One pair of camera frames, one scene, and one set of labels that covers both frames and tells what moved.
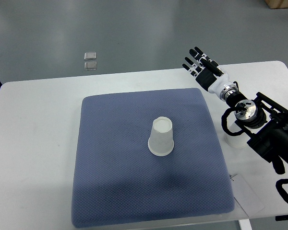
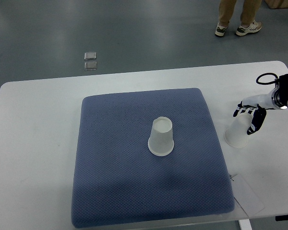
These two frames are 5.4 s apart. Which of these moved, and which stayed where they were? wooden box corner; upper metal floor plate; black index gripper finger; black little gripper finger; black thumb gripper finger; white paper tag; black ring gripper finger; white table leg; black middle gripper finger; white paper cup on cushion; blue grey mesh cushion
Moved: black middle gripper finger; black index gripper finger; black little gripper finger; black thumb gripper finger; black ring gripper finger
Stayed: upper metal floor plate; white paper cup on cushion; white table leg; white paper tag; blue grey mesh cushion; wooden box corner
